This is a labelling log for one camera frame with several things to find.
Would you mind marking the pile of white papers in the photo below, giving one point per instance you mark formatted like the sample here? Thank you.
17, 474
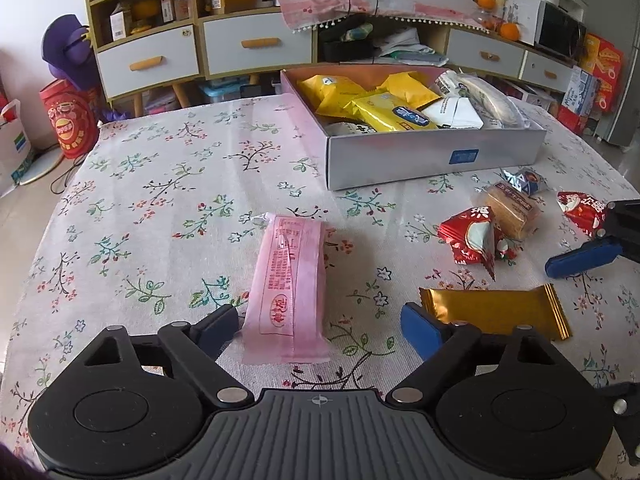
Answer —
405, 45

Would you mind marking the black tablet device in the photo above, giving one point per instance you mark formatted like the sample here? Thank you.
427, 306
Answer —
250, 91

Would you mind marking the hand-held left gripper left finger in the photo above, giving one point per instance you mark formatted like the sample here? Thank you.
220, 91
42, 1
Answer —
220, 327

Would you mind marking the purple plush toy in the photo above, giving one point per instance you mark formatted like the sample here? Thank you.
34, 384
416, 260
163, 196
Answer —
70, 50

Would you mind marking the blue lid storage bin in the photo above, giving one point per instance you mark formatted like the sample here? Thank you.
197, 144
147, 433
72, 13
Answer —
220, 92

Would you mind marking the red snack carton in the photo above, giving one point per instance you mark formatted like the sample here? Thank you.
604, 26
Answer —
602, 60

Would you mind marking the black microwave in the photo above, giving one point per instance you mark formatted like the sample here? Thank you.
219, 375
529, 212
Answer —
557, 30

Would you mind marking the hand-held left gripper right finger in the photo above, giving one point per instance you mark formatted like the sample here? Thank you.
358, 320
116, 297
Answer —
420, 330

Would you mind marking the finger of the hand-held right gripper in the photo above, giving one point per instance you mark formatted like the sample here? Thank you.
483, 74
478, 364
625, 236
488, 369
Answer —
580, 257
622, 400

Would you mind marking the small red candy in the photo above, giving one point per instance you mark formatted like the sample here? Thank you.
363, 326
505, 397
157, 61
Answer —
506, 250

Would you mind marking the pink snack packet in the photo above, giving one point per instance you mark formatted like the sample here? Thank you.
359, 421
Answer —
287, 285

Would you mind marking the orange fruit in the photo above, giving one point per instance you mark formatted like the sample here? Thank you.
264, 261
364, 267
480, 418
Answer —
511, 31
485, 0

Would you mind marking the gold bar packet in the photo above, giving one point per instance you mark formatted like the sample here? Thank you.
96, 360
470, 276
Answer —
495, 310

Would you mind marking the small cardboard boxes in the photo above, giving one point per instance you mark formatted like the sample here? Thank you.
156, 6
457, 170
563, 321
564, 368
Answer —
172, 7

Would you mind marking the red printed barrel bag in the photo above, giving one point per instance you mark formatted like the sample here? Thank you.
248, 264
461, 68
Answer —
70, 120

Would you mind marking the blue white carton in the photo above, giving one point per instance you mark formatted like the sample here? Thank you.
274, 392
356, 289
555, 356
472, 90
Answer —
580, 90

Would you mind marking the white folded snack packet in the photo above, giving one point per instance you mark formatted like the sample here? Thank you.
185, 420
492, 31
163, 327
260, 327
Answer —
452, 112

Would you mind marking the wooden cabinet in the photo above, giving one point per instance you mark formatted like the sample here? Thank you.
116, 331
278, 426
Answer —
87, 10

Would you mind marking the cardboard box pink inside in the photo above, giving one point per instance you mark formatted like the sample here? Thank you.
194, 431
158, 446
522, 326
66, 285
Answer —
400, 160

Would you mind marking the blue silver snack packet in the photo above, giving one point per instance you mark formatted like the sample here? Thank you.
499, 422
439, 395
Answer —
527, 180

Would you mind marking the brown cake packet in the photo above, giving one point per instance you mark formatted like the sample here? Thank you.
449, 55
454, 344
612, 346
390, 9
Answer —
512, 210

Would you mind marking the clear storage bin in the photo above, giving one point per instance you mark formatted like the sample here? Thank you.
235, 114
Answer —
160, 102

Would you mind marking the dark cloth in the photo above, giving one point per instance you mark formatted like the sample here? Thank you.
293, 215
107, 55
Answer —
10, 467

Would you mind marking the white shopping bag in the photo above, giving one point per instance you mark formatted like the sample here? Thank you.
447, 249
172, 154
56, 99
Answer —
12, 150

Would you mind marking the clear bag of oranges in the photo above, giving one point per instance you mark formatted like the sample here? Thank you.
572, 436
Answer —
492, 22

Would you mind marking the white round base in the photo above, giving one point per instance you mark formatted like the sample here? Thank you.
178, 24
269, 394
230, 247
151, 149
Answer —
45, 167

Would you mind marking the black storage box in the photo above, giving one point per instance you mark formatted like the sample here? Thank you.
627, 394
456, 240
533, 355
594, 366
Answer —
345, 50

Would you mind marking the floral tablecloth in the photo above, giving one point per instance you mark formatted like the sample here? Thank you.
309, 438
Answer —
150, 185

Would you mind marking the pink fringed cloth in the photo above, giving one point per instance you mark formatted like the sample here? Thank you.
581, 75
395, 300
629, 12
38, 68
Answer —
310, 5

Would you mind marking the small white carton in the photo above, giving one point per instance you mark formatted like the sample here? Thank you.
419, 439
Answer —
120, 22

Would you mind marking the long white bread packet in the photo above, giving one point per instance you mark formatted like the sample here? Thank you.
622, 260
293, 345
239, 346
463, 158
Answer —
492, 97

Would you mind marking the white printed carton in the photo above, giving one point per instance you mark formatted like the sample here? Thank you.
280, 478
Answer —
525, 15

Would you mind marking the yellow snack packet blue label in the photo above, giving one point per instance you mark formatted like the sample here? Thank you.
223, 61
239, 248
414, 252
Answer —
385, 110

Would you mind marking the red snack packet white flower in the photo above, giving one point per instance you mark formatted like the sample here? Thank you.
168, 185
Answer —
467, 240

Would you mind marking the brown cardboard box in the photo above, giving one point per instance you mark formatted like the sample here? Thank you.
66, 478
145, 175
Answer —
235, 2

